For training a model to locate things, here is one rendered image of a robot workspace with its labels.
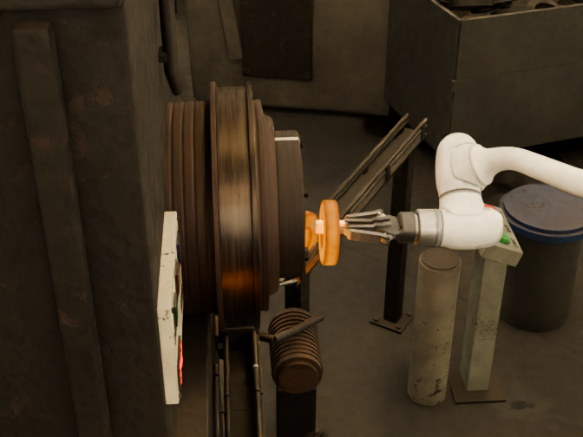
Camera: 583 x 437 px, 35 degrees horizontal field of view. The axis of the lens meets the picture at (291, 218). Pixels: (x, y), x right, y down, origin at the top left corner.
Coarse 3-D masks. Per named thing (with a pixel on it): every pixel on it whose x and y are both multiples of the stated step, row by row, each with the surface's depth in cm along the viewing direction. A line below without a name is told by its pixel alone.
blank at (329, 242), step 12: (324, 204) 218; (336, 204) 218; (324, 216) 216; (336, 216) 215; (324, 228) 216; (336, 228) 214; (324, 240) 216; (336, 240) 214; (324, 252) 216; (336, 252) 216; (324, 264) 220
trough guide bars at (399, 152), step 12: (408, 120) 292; (396, 132) 287; (420, 132) 287; (384, 144) 282; (408, 144) 281; (372, 156) 277; (396, 156) 276; (360, 168) 269; (384, 168) 269; (348, 180) 265; (372, 180) 264; (336, 192) 260; (360, 192) 259; (312, 252) 243
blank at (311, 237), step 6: (306, 216) 237; (312, 216) 240; (306, 222) 238; (312, 222) 241; (306, 228) 239; (312, 228) 242; (306, 234) 243; (312, 234) 243; (306, 240) 243; (312, 240) 244; (306, 246) 243
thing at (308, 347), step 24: (288, 312) 243; (312, 336) 238; (288, 360) 229; (312, 360) 230; (288, 384) 232; (312, 384) 232; (288, 408) 240; (312, 408) 241; (288, 432) 245; (312, 432) 245
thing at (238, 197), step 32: (224, 96) 165; (224, 128) 158; (224, 160) 156; (224, 192) 154; (256, 192) 154; (224, 224) 155; (256, 224) 154; (224, 256) 156; (256, 256) 155; (224, 288) 159; (256, 288) 159; (256, 320) 166
